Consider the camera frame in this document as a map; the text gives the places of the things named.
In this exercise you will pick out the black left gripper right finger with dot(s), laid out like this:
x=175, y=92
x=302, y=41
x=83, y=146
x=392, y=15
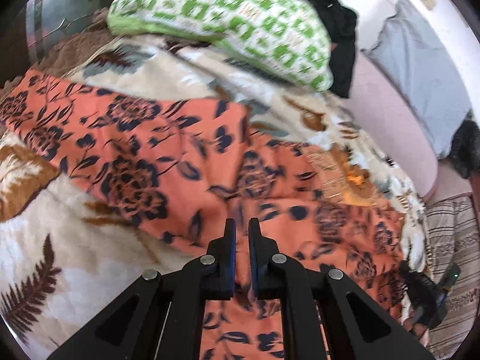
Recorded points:
x=325, y=315

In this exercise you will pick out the dark furry cloth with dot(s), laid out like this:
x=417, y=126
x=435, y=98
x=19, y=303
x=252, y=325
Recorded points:
x=464, y=153

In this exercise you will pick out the striped beige bedsheet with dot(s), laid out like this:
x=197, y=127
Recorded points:
x=454, y=238

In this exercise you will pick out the grey curtain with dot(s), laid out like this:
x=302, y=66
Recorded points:
x=48, y=20

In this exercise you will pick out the black clothing pile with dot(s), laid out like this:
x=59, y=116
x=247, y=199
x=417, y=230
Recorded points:
x=340, y=23

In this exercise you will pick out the light blue grey pillow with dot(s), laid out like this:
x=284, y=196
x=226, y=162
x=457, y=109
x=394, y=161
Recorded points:
x=410, y=54

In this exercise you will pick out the orange floral garment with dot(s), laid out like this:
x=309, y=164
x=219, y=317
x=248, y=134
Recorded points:
x=97, y=186

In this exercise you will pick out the green white patterned pillow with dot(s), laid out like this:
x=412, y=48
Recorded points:
x=283, y=37

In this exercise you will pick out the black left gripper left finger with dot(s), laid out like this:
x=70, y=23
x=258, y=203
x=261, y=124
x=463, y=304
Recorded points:
x=159, y=316

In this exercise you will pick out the cream leaf-pattern fleece blanket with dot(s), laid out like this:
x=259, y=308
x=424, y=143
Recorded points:
x=147, y=66

